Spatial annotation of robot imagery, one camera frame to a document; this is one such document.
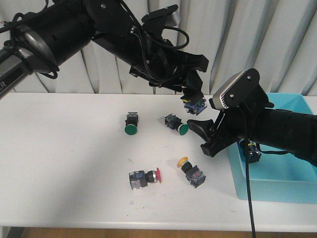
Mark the green push button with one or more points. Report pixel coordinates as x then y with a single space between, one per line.
173 122
131 123

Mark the light blue plastic box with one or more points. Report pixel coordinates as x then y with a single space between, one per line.
278 178

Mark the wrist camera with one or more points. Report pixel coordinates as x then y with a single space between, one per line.
158 19
235 89

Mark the yellow push button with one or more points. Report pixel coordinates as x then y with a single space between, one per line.
250 148
193 174

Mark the lying red push button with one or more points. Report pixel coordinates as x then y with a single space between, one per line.
140 179

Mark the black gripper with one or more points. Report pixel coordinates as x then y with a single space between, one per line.
160 63
230 126

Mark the white pleated curtain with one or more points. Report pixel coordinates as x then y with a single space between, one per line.
276 37

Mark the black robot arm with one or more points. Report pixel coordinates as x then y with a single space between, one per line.
295 133
40 42

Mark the lying yellow push button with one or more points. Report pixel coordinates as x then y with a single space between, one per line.
193 174

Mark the red push button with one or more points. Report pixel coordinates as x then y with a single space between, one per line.
196 108
140 179

